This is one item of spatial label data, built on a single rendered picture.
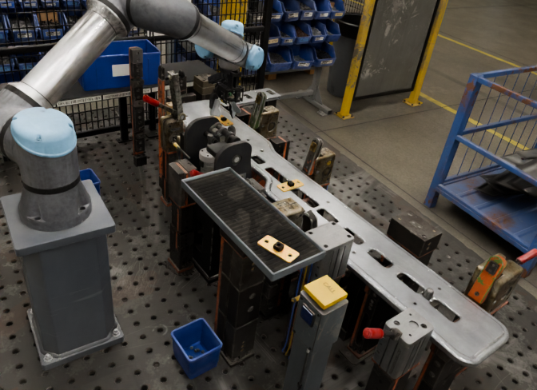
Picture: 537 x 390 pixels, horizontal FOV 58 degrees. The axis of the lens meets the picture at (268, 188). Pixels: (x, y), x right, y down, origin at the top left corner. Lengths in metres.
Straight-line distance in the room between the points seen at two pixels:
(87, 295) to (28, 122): 0.44
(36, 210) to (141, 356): 0.49
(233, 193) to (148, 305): 0.52
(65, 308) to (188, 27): 0.74
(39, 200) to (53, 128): 0.16
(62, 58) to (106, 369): 0.77
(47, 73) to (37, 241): 0.37
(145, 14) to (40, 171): 0.43
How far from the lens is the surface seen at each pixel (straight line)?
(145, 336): 1.43
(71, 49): 1.22
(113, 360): 1.38
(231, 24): 1.66
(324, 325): 0.94
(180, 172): 1.36
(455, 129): 3.22
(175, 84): 1.64
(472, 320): 1.23
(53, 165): 1.07
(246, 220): 1.06
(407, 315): 1.08
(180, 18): 1.23
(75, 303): 1.27
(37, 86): 1.20
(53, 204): 1.12
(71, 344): 1.38
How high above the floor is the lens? 1.80
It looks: 33 degrees down
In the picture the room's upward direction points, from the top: 8 degrees clockwise
